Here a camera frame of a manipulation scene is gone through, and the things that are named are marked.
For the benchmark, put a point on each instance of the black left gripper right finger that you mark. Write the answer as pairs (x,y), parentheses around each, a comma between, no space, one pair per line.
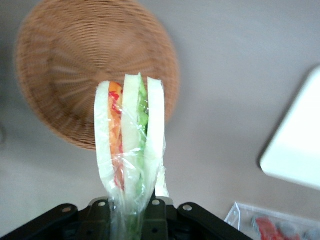
(160,220)

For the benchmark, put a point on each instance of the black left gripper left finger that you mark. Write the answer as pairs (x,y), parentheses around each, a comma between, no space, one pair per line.
(96,220)

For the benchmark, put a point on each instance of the plastic-wrapped sandwich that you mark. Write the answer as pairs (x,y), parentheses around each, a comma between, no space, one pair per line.
(130,112)

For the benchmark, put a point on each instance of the cream plastic tray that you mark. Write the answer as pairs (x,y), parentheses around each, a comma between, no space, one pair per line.
(300,137)

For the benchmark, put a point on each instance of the brown wicker basket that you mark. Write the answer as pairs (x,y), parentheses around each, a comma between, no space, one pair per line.
(75,50)

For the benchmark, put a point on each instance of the clear acrylic bottle rack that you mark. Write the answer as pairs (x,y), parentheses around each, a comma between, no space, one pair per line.
(237,215)

